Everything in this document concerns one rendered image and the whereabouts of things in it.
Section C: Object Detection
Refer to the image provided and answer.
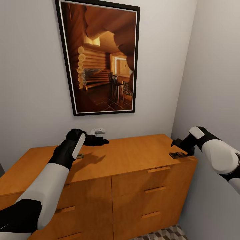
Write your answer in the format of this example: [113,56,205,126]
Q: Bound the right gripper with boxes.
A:
[171,139,195,157]

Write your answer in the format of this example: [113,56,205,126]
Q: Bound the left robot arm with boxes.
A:
[0,128,109,240]

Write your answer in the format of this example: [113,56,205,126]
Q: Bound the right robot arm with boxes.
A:
[171,126,240,195]

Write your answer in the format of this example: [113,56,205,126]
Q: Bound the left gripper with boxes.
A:
[88,135,109,146]

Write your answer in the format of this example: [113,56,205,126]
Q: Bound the mousetrap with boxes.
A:
[169,152,186,159]
[76,153,84,159]

